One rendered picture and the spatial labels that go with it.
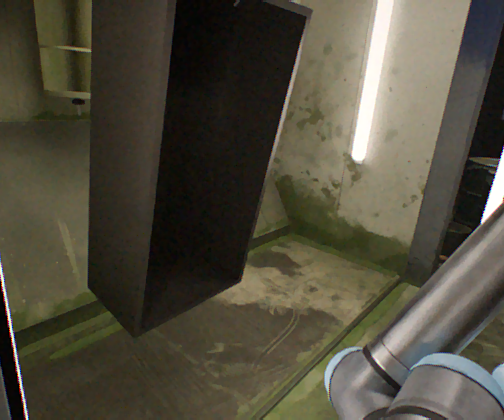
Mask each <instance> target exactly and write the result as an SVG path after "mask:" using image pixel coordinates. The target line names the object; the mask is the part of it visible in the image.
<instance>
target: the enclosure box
mask: <svg viewBox="0 0 504 420"><path fill-rule="evenodd" d="M235 3H236V1H235V0H92V13H91V70H90V183H89V239H88V288H89V290H90V291H91V292H92V293H93V294H94V295H95V296H96V297H97V298H98V300H99V301H100V302H101V303H102V304H103V305H104V306H105V307H106V308H107V310H108V311H109V312H110V313H111V314H112V315H113V316H114V317H115V318H116V320H117V321H118V322H119V323H120V324H121V325H122V326H123V327H124V329H125V330H126V331H127V332H128V333H129V334H130V335H131V336H132V337H133V339H135V338H137V337H139V336H141V335H142V334H144V333H146V332H148V331H151V330H152V329H154V328H156V327H158V326H160V325H161V324H163V323H164V322H166V321H169V320H171V319H173V318H175V317H177V316H178V315H179V314H181V313H183V312H185V311H188V310H190V309H192V308H194V307H195V306H196V305H198V304H200V303H202V302H205V301H207V300H209V299H210V298H212V297H213V296H215V295H217V294H219V293H221V292H224V291H225V290H227V289H229V288H230V287H232V286H234V285H236V284H238V283H240V282H241V280H242V276H243V273H244V269H245V266H246V259H247V256H248V253H249V250H250V246H251V242H252V240H253V236H254V229H255V226H256V223H257V219H258V216H259V212H260V210H261V206H262V199H263V196H264V193H265V189H266V186H267V182H268V180H269V176H270V169H271V165H272V163H273V159H274V155H275V152H276V149H277V146H278V142H279V135H280V132H281V129H282V125H283V121H284V119H285V115H286V112H287V108H288V102H289V98H290V94H291V91H292V88H293V85H294V81H295V77H296V74H297V71H298V64H299V60H300V57H301V54H302V50H303V47H304V44H305V40H306V37H307V33H308V27H309V23H310V20H311V16H312V13H313V10H312V9H310V8H308V7H305V6H303V5H300V4H299V3H294V2H291V1H289V0H240V3H239V4H238V5H237V6H235V5H234V4H235Z"/></svg>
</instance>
